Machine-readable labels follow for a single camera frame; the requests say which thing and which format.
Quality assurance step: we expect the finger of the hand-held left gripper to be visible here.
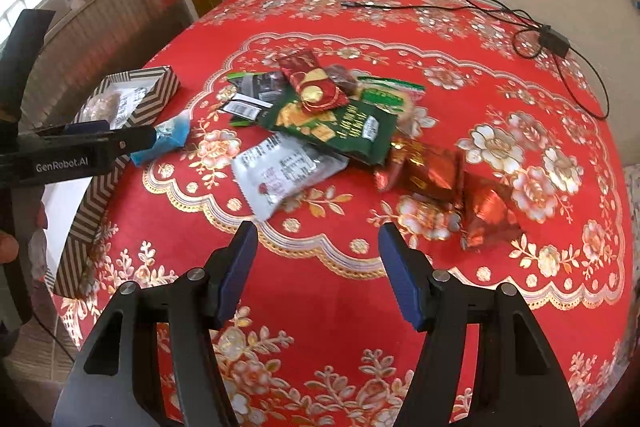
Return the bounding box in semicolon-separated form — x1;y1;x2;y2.
20;126;159;156
37;120;112;138

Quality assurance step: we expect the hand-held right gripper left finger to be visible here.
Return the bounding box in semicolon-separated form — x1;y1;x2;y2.
52;221;258;427

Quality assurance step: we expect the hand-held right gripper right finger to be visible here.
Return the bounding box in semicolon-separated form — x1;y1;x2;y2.
378;223;581;427

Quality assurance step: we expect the blue candy packet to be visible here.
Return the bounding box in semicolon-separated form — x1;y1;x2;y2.
131;116;192;166

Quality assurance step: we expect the striped cardboard box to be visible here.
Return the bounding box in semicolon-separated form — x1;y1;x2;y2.
45;66;181;300

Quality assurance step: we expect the red foil packet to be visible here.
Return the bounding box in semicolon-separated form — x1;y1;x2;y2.
459;172;527;252
375;138;466;204

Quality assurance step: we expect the silver white snack packet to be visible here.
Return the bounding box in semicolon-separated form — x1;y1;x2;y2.
231;133;350;222

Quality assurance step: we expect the long dark brown packet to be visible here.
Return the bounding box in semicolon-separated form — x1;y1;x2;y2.
221;94;275;122

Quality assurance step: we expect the dark packet with green edges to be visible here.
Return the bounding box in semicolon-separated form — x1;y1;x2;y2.
226;71;293;128

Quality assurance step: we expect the green snack packet gold print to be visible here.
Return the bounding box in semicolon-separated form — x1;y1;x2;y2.
256;99;399;166

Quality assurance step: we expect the red packet with gold heart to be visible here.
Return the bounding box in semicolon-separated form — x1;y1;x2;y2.
277;49;351;114

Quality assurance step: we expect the person's left hand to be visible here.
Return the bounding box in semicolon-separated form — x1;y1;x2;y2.
0;231;21;264

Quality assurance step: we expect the clear wrapped nut pastry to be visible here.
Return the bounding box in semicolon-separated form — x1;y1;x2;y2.
82;91;121;122

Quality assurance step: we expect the white packet with black print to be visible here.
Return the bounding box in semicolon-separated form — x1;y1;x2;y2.
111;88;151;128

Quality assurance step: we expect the slatted panel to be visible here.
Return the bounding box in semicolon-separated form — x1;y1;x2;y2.
20;0;201;128

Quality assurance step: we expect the red floral tablecloth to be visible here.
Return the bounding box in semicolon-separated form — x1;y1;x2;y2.
50;0;640;427

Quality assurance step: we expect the clear packet with green label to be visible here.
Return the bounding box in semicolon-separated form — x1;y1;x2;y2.
357;77;427;130

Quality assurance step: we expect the brown wrapped candy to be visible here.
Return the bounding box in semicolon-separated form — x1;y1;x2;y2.
326;64;362;98

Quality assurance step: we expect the black power adapter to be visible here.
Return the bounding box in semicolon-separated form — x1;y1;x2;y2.
537;24;571;58

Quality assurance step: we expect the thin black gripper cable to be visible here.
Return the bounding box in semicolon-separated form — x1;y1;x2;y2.
30;307;76;363

